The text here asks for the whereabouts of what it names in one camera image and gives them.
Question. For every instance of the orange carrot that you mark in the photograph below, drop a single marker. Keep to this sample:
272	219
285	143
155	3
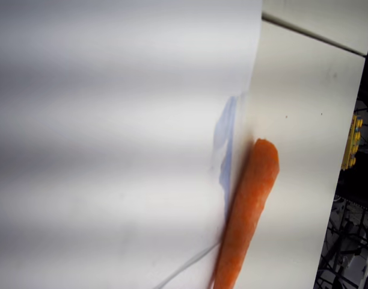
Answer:
250	210

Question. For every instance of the yellow plastic device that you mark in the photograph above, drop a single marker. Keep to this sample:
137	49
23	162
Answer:
351	144

